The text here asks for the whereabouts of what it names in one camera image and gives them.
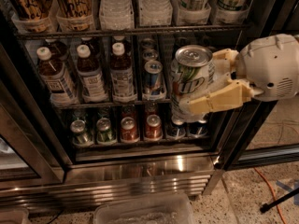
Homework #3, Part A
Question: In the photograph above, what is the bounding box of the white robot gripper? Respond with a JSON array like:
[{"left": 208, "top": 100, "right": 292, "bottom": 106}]
[{"left": 186, "top": 34, "right": 299, "bottom": 115}]

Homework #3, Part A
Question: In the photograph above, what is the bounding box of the blue Pepsi can right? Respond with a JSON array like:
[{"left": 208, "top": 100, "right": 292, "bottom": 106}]
[{"left": 189, "top": 120, "right": 207, "bottom": 137}]

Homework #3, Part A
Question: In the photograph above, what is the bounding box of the blue pepsi can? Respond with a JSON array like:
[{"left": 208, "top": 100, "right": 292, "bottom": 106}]
[
  {"left": 166, "top": 119, "right": 186, "bottom": 140},
  {"left": 189, "top": 120, "right": 207, "bottom": 137}
]

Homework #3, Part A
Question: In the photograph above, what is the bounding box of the glass fridge door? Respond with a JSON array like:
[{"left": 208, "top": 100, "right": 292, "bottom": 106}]
[{"left": 216, "top": 0, "right": 299, "bottom": 171}]

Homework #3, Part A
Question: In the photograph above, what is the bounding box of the Red Bull can left front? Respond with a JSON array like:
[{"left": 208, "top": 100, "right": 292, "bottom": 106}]
[{"left": 144, "top": 61, "right": 163, "bottom": 95}]

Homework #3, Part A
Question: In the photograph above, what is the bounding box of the blue Pepsi can left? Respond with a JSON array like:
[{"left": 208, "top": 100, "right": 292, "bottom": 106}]
[{"left": 166, "top": 119, "right": 186, "bottom": 140}]

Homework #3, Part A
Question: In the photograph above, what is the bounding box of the red cola can right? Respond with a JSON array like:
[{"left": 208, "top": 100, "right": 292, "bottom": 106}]
[{"left": 145, "top": 115, "right": 163, "bottom": 139}]

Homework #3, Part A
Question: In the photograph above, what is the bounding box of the red cola can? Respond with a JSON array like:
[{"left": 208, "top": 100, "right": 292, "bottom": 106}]
[
  {"left": 121, "top": 117, "right": 139, "bottom": 143},
  {"left": 145, "top": 115, "right": 163, "bottom": 139}
]

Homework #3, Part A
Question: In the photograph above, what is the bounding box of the red cola can left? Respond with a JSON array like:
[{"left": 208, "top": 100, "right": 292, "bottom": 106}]
[{"left": 121, "top": 117, "right": 139, "bottom": 143}]

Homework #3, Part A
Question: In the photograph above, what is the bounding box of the stainless steel fridge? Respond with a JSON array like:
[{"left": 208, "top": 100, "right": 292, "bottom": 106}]
[{"left": 0, "top": 0, "right": 299, "bottom": 213}]

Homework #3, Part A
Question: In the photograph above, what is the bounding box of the green soda can right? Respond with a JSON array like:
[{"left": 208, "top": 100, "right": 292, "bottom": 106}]
[{"left": 96, "top": 118, "right": 116, "bottom": 144}]

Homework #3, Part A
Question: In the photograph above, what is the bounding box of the green soda can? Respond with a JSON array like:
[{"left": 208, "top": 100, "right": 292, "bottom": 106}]
[
  {"left": 70, "top": 119, "right": 93, "bottom": 147},
  {"left": 96, "top": 118, "right": 116, "bottom": 144}
]

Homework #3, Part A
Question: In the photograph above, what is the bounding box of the green soda can left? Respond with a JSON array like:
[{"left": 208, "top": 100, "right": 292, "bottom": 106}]
[{"left": 70, "top": 119, "right": 93, "bottom": 147}]

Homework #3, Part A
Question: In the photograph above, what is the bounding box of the gold LaCroix can right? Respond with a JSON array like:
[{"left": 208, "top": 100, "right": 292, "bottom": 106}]
[{"left": 51, "top": 0, "right": 94, "bottom": 20}]

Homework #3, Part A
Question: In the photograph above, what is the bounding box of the gold lacroix can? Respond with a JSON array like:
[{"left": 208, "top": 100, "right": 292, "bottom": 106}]
[
  {"left": 3, "top": 0, "right": 55, "bottom": 21},
  {"left": 51, "top": 0, "right": 94, "bottom": 20}
]

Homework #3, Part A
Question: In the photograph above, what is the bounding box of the gold LaCroix can left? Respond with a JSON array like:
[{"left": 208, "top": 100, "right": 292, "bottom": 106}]
[{"left": 3, "top": 0, "right": 55, "bottom": 21}]

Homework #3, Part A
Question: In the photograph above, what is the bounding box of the clear water bottle right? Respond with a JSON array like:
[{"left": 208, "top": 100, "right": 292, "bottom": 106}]
[{"left": 136, "top": 0, "right": 173, "bottom": 17}]

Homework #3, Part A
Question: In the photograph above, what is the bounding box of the clear water bottle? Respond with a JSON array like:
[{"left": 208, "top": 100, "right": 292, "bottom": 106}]
[
  {"left": 136, "top": 0, "right": 173, "bottom": 17},
  {"left": 100, "top": 0, "right": 131, "bottom": 17}
]

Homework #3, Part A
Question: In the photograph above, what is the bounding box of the iced tea bottle right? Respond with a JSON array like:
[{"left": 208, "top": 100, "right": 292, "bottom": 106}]
[{"left": 110, "top": 42, "right": 135, "bottom": 101}]

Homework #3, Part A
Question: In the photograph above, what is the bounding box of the iced tea bottle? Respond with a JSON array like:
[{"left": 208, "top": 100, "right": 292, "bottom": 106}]
[
  {"left": 110, "top": 42, "right": 135, "bottom": 101},
  {"left": 36, "top": 47, "right": 78, "bottom": 105},
  {"left": 77, "top": 45, "right": 107, "bottom": 103}
]

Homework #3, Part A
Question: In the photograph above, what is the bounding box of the clear water bottle left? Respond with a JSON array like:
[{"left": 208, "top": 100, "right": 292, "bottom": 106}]
[{"left": 100, "top": 0, "right": 131, "bottom": 17}]

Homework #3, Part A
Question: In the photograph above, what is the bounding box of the black tripod leg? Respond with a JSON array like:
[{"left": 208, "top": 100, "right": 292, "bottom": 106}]
[{"left": 260, "top": 188, "right": 299, "bottom": 213}]

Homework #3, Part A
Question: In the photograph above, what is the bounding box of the iced tea bottle middle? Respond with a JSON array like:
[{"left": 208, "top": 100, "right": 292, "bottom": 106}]
[{"left": 77, "top": 45, "right": 107, "bottom": 103}]

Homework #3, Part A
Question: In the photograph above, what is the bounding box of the clear plastic bin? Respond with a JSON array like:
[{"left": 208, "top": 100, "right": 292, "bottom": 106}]
[{"left": 93, "top": 192, "right": 195, "bottom": 224}]

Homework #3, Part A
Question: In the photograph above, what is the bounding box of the iced tea bottle left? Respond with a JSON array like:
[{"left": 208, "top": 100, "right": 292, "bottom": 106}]
[{"left": 36, "top": 47, "right": 78, "bottom": 105}]

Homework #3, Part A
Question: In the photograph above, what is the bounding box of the orange cable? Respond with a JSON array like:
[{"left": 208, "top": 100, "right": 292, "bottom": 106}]
[{"left": 253, "top": 167, "right": 288, "bottom": 224}]

